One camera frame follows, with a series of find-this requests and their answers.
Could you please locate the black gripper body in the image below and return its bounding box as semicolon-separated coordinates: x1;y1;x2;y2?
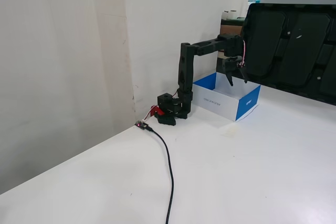
222;56;247;72

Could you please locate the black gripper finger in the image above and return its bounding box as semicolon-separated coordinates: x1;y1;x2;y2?
237;66;249;85
224;67;235;87

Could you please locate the blue and white cardboard box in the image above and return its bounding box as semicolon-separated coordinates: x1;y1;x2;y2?
192;72;261;123

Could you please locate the brown cardboard box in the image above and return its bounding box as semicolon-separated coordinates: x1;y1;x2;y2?
217;24;243;59

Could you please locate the black plastic packaging tray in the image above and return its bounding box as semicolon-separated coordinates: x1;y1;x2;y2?
234;3;336;103

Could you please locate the clear tape patch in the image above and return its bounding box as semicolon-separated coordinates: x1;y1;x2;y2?
219;126;242;138

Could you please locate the small controller board red LED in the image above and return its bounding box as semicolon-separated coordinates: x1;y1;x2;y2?
134;120;152;132

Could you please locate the white red servo wire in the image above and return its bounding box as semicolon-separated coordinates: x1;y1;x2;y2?
237;39;247;68

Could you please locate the red clamp handle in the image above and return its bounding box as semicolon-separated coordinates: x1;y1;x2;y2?
149;105;165;118

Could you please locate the black power cable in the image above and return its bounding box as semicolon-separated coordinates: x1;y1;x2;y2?
146;126;175;224

